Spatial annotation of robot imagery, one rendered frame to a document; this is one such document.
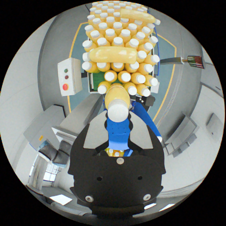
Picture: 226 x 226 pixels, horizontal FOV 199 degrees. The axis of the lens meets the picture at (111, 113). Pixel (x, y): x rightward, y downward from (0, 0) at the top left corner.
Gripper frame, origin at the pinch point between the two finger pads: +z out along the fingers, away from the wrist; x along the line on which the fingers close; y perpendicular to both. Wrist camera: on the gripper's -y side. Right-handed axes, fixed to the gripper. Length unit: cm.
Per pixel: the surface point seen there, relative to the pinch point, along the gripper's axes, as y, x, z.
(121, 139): 18.4, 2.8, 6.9
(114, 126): 18.4, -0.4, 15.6
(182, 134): 157, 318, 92
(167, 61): -26, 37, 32
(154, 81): -6.4, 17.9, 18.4
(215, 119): 2, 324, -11
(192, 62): -24.3, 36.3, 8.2
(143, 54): -18.2, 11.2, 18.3
